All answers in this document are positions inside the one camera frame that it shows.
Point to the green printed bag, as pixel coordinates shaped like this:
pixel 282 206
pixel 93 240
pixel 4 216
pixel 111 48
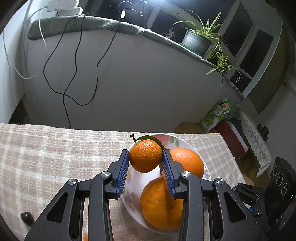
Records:
pixel 215 115

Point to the white charger block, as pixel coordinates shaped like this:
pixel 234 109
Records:
pixel 71 12

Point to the white window frame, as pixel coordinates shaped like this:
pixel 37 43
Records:
pixel 246 41

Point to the beige checked cloth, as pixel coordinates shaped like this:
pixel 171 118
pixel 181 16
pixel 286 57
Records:
pixel 46 162

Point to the floral white plate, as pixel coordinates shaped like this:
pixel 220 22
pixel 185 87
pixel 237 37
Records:
pixel 134 184

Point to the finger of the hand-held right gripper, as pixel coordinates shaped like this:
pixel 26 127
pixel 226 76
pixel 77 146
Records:
pixel 249 194

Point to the white cabinet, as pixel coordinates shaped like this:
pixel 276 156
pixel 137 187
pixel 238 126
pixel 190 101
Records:
pixel 9 92

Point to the medium orange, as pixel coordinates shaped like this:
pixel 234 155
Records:
pixel 155 204

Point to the large navel orange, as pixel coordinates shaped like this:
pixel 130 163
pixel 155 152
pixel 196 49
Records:
pixel 187 162

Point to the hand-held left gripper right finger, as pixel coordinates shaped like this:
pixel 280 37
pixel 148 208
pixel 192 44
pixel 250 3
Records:
pixel 167 176

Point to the mandarin with stem and leaf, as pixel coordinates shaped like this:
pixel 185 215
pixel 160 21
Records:
pixel 145 156

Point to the white lace cloth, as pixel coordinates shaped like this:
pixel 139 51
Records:
pixel 254 139

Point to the white power strip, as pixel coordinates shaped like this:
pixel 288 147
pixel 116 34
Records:
pixel 62 4

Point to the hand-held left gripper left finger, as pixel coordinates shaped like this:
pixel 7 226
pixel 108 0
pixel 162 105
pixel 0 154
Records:
pixel 122 173

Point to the dark brown date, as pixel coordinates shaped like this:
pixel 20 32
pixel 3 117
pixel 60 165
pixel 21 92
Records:
pixel 26 218

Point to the potted spider plant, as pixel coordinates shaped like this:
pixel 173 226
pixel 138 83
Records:
pixel 195 41

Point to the small purple flower plant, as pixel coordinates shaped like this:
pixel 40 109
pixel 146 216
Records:
pixel 171 34

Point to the small black device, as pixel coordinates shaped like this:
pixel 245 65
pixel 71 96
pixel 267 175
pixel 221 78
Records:
pixel 263 132

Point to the small mandarin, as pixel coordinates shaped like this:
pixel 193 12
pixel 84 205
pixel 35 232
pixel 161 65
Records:
pixel 85 238

